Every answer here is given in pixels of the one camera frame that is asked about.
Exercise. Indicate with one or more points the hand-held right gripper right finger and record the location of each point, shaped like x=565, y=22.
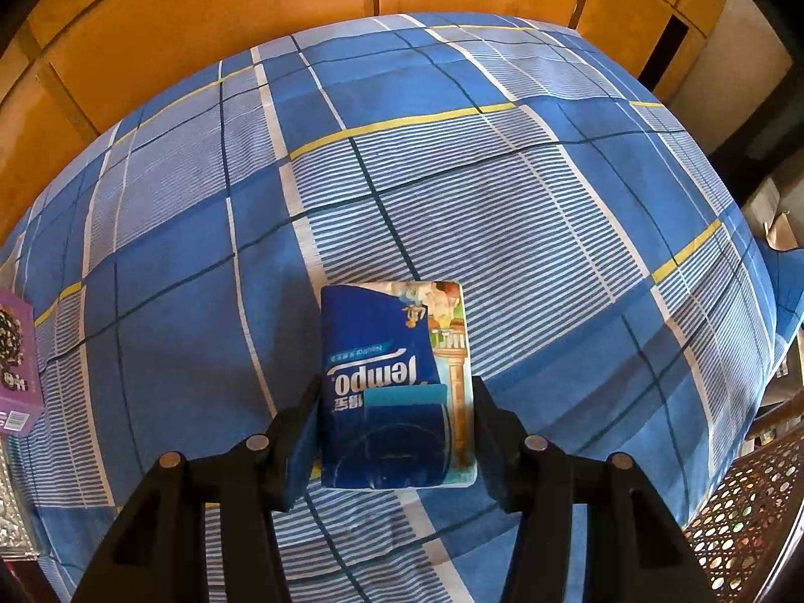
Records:
x=493, y=452

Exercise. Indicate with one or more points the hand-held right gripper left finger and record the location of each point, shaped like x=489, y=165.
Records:
x=301, y=446

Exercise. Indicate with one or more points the blue tissue pack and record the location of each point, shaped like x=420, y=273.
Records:
x=377, y=339

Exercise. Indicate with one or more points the blue plaid bedsheet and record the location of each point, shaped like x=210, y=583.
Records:
x=502, y=232

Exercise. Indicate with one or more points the brown woven basket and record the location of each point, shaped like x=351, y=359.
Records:
x=754, y=502

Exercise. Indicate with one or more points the ornate gold tissue box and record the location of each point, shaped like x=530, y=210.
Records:
x=12, y=502

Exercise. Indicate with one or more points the purple carton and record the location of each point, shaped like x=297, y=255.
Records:
x=19, y=358

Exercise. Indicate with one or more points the cardboard box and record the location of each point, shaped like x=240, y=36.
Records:
x=776, y=220

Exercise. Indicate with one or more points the wooden wardrobe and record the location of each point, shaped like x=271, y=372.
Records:
x=188, y=12

